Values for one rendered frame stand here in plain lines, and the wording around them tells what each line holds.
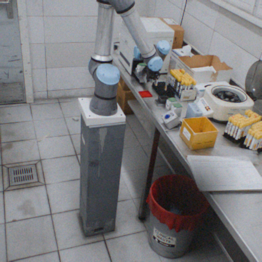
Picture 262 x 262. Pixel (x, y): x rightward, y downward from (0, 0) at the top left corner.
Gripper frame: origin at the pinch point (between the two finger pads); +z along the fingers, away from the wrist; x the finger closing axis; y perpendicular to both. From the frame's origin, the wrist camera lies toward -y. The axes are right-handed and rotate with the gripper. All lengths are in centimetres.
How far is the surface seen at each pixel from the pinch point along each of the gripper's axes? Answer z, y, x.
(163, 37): -11.4, -23.0, 15.4
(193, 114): -27, 41, 7
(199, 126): -28, 48, 9
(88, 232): 56, 78, -43
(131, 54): 0.4, -19.2, -4.5
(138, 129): 116, -16, 33
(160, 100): -11.4, 22.8, 0.1
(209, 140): -34, 59, 7
